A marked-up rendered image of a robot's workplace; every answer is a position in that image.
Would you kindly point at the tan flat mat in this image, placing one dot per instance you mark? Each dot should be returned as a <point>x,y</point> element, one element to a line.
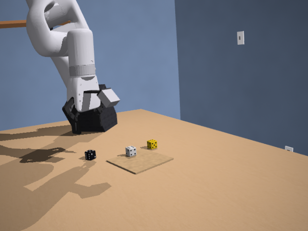
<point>144,160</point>

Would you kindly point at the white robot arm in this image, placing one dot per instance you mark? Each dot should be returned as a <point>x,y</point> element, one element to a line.
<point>68,45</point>

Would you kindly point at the yellow die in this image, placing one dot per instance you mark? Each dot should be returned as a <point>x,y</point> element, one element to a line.
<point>152,144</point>

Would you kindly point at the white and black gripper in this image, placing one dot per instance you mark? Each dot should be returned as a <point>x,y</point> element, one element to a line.
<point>78,101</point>

